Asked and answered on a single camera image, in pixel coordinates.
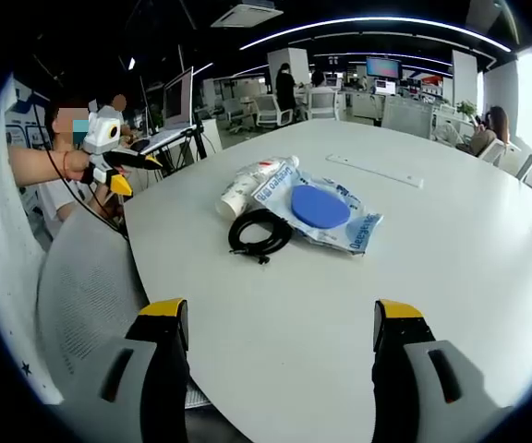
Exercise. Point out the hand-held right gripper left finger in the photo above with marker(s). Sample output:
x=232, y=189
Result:
x=155, y=369

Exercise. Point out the blue round disc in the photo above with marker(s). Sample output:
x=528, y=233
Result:
x=318, y=207

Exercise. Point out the white table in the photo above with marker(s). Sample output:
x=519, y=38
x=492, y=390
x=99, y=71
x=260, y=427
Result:
x=340, y=277

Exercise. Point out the white star-printed panel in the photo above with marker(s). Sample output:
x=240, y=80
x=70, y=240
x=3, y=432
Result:
x=3, y=277

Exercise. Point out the white red plastic pouch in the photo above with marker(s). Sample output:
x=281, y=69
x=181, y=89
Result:
x=270, y=169

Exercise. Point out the ceiling air conditioner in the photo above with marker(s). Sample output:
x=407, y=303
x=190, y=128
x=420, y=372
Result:
x=240, y=14

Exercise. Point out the large wall screen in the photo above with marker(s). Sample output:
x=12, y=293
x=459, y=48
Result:
x=383, y=69

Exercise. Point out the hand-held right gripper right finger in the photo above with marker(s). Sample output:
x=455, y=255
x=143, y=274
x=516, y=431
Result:
x=414, y=369

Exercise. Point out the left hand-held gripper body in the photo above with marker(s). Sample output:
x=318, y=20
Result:
x=102, y=136

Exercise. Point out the person's left hand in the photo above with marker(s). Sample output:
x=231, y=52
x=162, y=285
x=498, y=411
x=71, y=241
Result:
x=77, y=167

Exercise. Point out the open silver laptop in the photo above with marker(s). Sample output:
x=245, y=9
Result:
x=173, y=111

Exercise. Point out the blue printed plastic bag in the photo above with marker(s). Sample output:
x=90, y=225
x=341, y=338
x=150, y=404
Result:
x=321, y=207

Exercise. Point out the black tripod stand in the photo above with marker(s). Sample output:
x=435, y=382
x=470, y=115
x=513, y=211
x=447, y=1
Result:
x=192, y=143

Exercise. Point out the grey mesh office chair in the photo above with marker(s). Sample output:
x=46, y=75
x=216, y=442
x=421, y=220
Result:
x=86, y=295

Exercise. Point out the green potted plant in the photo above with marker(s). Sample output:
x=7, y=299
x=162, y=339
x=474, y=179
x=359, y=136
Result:
x=466, y=109

